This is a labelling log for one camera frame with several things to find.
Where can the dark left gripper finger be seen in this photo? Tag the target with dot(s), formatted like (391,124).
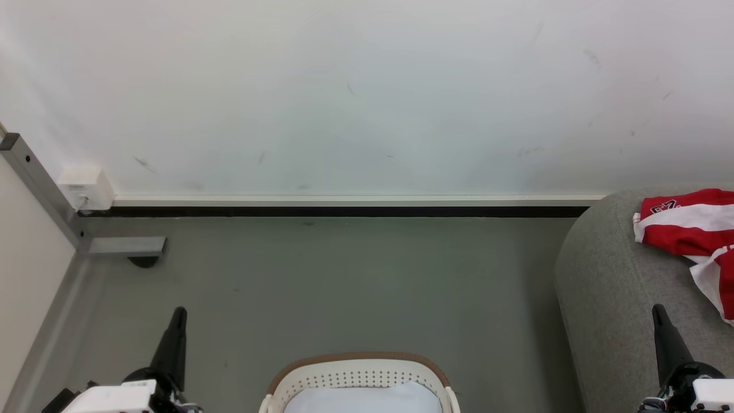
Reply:
(174,350)

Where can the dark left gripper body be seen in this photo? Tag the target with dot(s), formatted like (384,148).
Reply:
(169,401)

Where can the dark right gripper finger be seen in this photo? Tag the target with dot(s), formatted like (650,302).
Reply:
(668,344)

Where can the dark right gripper body green band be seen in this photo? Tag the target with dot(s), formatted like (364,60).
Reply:
(676,390)

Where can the red and white sports jersey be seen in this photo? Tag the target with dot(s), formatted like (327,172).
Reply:
(688,229)

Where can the white perforated laundry basket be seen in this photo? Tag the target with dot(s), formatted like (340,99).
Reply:
(355,373)

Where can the pale blue clothing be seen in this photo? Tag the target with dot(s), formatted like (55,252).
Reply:
(364,400)

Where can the grey fabric sofa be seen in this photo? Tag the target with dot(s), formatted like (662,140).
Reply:
(613,298)

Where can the white and black skirting strip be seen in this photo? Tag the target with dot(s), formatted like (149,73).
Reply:
(344,206)

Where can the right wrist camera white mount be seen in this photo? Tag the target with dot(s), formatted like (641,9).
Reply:
(714,394)

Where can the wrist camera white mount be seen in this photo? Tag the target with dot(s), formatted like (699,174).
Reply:
(714,394)
(109,398)

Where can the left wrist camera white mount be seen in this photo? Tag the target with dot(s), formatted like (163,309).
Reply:
(109,398)

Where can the black round frame foot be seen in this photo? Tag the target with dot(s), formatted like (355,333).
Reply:
(143,261)

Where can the white wall socket box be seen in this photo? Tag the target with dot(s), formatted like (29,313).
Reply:
(86,188)

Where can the grey metal frame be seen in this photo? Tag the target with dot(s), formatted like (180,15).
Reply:
(40,183)

